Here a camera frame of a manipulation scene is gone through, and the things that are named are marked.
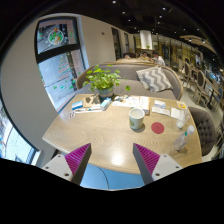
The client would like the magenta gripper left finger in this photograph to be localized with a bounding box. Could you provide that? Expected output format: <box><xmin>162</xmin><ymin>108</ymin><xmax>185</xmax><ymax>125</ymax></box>
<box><xmin>41</xmin><ymin>142</ymin><xmax>93</xmax><ymax>186</ymax></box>

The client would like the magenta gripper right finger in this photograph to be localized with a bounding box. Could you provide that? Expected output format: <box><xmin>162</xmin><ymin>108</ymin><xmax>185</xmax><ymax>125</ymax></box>
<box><xmin>132</xmin><ymin>142</ymin><xmax>184</xmax><ymax>186</ymax></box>

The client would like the clear plastic water bottle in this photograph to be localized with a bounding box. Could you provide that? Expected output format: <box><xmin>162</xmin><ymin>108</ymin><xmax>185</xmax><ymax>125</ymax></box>
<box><xmin>173</xmin><ymin>125</ymin><xmax>195</xmax><ymax>151</ymax></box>

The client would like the red round coaster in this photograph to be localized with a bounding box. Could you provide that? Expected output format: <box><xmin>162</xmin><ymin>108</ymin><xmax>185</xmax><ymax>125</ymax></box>
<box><xmin>151</xmin><ymin>122</ymin><xmax>165</xmax><ymax>134</ymax></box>

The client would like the blue white tissue box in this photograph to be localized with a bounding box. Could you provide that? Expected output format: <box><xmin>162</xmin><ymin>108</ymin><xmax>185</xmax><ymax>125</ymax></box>
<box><xmin>72</xmin><ymin>101</ymin><xmax>83</xmax><ymax>110</ymax></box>

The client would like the clear glass cup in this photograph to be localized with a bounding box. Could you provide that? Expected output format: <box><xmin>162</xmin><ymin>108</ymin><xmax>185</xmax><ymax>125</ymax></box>
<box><xmin>176</xmin><ymin>110</ymin><xmax>190</xmax><ymax>129</ymax></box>

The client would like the white menu sheet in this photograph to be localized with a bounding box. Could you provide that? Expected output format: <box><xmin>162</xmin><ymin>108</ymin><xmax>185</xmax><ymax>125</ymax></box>
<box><xmin>112</xmin><ymin>95</ymin><xmax>149</xmax><ymax>110</ymax></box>

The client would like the yellow sticker card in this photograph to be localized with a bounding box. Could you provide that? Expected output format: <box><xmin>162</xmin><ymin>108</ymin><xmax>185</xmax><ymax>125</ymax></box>
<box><xmin>177</xmin><ymin>102</ymin><xmax>187</xmax><ymax>109</ymax></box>

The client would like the small teal box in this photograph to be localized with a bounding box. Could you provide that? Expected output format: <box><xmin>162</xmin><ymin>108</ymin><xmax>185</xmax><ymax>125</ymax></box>
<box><xmin>100</xmin><ymin>98</ymin><xmax>112</xmax><ymax>111</ymax></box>

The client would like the dark tufted chair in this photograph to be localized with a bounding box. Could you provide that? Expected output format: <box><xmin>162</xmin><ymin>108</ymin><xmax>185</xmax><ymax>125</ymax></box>
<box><xmin>189</xmin><ymin>107</ymin><xmax>216</xmax><ymax>156</ymax></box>

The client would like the grey curved sofa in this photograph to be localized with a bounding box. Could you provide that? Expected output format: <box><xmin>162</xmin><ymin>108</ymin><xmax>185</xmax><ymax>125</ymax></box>
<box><xmin>75</xmin><ymin>62</ymin><xmax>184</xmax><ymax>101</ymax></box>

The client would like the grey chevron pillow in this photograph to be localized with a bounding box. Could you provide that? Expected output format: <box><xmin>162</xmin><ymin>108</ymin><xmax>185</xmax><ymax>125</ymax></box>
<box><xmin>137</xmin><ymin>66</ymin><xmax>173</xmax><ymax>92</ymax></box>

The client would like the green potted plant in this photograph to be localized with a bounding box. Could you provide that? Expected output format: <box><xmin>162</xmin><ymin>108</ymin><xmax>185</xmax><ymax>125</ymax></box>
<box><xmin>83</xmin><ymin>64</ymin><xmax>121</xmax><ymax>99</ymax></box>

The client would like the wooden dining chair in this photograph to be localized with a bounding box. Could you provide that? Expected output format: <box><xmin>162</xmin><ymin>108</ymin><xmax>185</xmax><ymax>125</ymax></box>
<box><xmin>194</xmin><ymin>70</ymin><xmax>213</xmax><ymax>106</ymax></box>

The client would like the person in white shirt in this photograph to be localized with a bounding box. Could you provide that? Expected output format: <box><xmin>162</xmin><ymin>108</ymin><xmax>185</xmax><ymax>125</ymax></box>
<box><xmin>153</xmin><ymin>51</ymin><xmax>165</xmax><ymax>65</ymax></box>

